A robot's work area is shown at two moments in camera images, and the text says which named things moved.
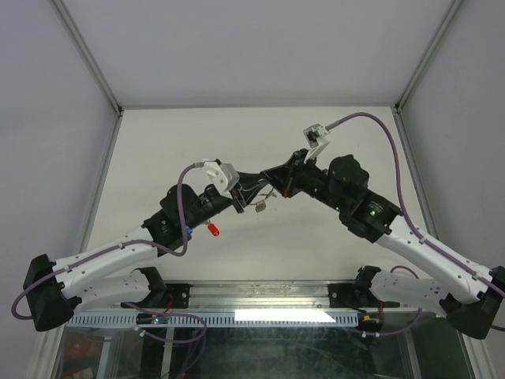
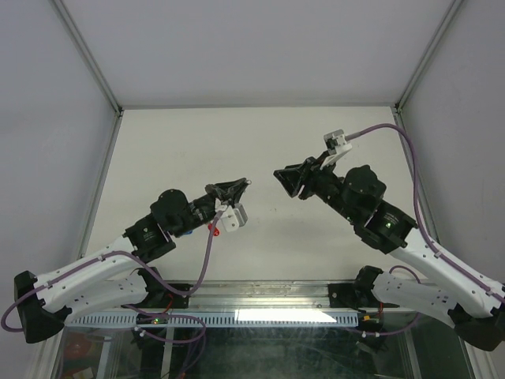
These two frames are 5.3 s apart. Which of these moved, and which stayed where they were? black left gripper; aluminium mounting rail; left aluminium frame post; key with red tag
Moved: black left gripper
Stayed: aluminium mounting rail; key with red tag; left aluminium frame post
